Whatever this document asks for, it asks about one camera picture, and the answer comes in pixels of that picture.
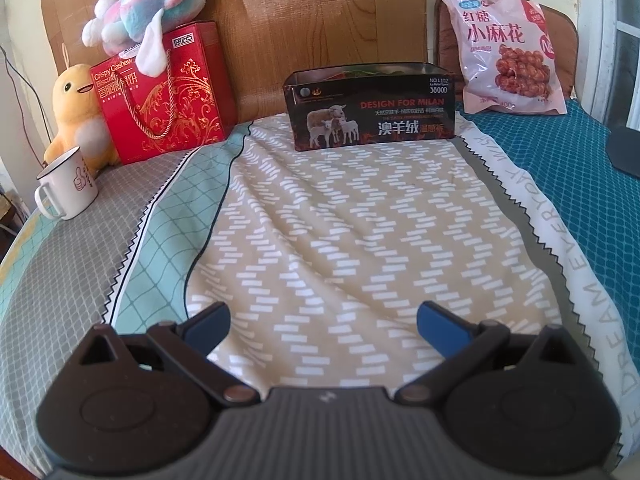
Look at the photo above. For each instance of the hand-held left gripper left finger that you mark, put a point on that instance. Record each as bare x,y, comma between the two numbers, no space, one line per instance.
207,323

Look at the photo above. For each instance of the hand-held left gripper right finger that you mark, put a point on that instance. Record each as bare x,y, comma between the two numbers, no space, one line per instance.
436,326

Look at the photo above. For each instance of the black sheep print box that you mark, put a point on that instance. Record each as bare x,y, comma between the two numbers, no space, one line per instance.
370,110

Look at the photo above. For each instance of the green snack packet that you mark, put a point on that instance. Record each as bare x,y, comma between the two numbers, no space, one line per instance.
372,70

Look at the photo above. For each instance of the patchwork bed sheet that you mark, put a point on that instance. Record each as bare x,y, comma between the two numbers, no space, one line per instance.
325,240

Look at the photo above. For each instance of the large pink snack bag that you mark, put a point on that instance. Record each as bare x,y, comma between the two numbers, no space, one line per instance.
505,50

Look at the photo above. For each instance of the white enamel mug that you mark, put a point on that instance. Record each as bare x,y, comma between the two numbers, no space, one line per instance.
70,185

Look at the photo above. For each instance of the red gold gift bag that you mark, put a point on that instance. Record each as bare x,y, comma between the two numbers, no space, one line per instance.
170,95

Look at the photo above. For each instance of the yellow duck plush toy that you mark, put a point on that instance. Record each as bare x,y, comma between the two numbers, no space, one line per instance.
75,110

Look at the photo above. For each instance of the brown wooden headboard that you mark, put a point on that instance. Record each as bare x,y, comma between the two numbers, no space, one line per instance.
310,20

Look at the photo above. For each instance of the pink blue plush toy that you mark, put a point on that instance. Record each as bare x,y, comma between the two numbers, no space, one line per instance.
150,5

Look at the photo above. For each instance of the white window frame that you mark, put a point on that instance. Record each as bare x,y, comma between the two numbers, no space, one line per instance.
629,5

